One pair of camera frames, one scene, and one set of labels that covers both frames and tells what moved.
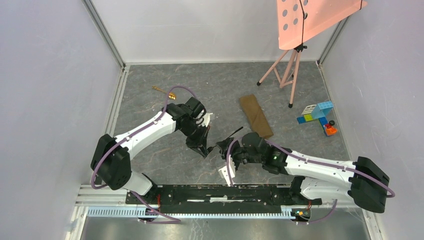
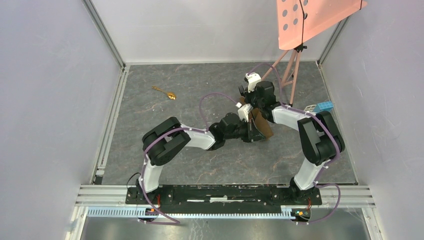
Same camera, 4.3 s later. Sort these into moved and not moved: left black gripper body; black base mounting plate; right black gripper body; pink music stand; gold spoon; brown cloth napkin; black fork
Moved: right black gripper body; black fork; left black gripper body
Not moved: pink music stand; brown cloth napkin; black base mounting plate; gold spoon
